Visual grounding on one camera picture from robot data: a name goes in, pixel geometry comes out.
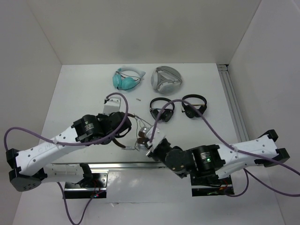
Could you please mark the black headphones centre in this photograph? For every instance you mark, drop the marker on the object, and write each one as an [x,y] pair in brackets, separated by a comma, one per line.
[166,114]

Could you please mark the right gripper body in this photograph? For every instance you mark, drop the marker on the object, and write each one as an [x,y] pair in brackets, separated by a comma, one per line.
[158,152]

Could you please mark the black headphones right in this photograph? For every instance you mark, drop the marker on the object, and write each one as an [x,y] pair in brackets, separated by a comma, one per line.
[191,111]

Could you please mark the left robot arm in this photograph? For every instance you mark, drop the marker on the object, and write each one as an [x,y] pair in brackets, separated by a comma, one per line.
[32,167]

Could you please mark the aluminium rail front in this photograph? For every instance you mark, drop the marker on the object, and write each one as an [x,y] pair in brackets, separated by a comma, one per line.
[117,165]

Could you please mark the black headphones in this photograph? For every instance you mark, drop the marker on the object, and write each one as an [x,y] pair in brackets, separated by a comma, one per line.
[191,111]
[166,114]

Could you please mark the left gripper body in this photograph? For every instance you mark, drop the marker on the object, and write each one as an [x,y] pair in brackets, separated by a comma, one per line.
[102,116]

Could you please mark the grey white headphones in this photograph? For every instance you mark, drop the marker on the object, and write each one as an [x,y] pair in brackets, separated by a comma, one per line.
[166,80]

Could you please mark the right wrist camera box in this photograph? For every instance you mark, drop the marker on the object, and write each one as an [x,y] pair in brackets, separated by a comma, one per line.
[154,137]

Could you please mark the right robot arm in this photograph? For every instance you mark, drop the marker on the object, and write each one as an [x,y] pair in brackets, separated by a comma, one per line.
[217,161]

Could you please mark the aluminium rail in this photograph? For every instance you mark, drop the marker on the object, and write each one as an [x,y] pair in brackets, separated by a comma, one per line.
[117,165]
[233,104]

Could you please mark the teal white headphones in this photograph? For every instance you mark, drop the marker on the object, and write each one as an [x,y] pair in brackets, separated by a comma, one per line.
[122,81]

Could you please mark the brown silver headphones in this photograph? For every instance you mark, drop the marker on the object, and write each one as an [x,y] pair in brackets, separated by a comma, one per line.
[141,141]

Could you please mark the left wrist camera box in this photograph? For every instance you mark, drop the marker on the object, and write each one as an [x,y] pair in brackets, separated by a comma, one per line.
[111,105]

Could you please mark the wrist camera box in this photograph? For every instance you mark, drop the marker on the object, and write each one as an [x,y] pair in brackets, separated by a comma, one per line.
[111,105]
[154,137]

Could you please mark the aluminium rail right side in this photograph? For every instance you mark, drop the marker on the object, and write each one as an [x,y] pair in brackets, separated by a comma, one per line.
[233,104]

